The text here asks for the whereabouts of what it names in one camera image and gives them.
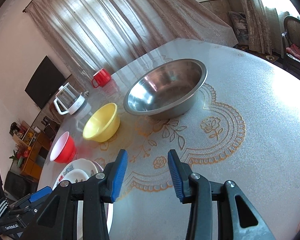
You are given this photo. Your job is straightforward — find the yellow plastic bowl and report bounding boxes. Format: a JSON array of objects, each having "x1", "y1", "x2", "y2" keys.
[{"x1": 83, "y1": 103, "x2": 120, "y2": 142}]

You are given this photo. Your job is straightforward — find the stainless steel bowl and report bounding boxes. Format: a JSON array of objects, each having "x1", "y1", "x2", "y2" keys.
[{"x1": 123, "y1": 59, "x2": 207, "y2": 120}]

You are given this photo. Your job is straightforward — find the white plate red characters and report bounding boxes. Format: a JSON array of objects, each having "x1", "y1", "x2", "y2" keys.
[{"x1": 52, "y1": 158, "x2": 103, "y2": 190}]

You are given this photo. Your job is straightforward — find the small white floral plate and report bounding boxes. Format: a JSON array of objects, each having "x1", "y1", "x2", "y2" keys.
[{"x1": 53, "y1": 169, "x2": 89, "y2": 188}]

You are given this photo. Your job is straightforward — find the red plastic bowl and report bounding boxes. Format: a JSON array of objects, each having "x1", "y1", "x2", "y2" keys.
[{"x1": 50, "y1": 131, "x2": 77, "y2": 164}]

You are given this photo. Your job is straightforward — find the wooden cabinet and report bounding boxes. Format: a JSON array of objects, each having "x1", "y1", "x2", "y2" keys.
[{"x1": 10, "y1": 121, "x2": 52, "y2": 181}]

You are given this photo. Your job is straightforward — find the white glass electric kettle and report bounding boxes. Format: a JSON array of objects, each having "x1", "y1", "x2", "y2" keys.
[{"x1": 53, "y1": 82, "x2": 85, "y2": 115}]

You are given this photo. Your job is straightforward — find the lace patterned tablecloth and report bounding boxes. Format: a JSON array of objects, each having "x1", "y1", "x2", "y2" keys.
[{"x1": 59, "y1": 39, "x2": 300, "y2": 239}]

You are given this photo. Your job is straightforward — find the red mug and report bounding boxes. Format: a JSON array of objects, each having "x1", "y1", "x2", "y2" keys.
[{"x1": 91, "y1": 68, "x2": 111, "y2": 88}]

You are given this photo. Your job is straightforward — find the beige lace curtain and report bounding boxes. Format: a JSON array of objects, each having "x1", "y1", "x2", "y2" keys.
[{"x1": 25, "y1": 0, "x2": 238, "y2": 89}]

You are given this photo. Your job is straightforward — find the dark wooden chair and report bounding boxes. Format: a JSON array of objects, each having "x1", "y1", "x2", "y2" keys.
[{"x1": 281, "y1": 16, "x2": 300, "y2": 80}]

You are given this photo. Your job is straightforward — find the side window curtain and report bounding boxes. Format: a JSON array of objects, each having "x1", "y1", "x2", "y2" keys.
[{"x1": 239, "y1": 0, "x2": 298, "y2": 56}]

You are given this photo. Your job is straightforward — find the black wall television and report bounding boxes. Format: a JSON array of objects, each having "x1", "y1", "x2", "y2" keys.
[{"x1": 25, "y1": 56, "x2": 66, "y2": 109}]

